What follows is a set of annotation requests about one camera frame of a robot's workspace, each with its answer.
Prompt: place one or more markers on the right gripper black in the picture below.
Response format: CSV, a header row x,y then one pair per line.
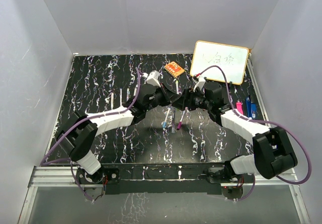
x,y
190,94

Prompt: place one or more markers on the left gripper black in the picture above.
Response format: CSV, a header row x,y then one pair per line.
x,y
168,96

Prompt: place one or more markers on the light blue cap marker pen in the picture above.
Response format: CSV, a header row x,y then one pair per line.
x,y
164,123

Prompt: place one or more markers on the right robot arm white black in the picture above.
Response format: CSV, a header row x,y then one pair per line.
x,y
273,153

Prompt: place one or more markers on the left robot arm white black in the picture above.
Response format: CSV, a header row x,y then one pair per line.
x,y
77,136

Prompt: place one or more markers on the magenta cap marker pen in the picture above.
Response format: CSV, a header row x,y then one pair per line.
x,y
181,119

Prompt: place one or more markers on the pink highlighter pen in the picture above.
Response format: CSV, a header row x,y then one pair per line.
x,y
239,106

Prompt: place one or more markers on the orange spiral notebook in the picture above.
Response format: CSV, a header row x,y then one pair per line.
x,y
174,69

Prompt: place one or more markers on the blue eraser tool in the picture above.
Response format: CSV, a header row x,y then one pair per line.
x,y
251,108

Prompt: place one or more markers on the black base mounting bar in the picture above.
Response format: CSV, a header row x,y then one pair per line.
x,y
114,179

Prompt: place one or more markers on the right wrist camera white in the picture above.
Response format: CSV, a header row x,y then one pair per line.
x,y
199,81

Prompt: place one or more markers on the white board yellow frame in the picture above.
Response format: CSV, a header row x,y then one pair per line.
x,y
219,62

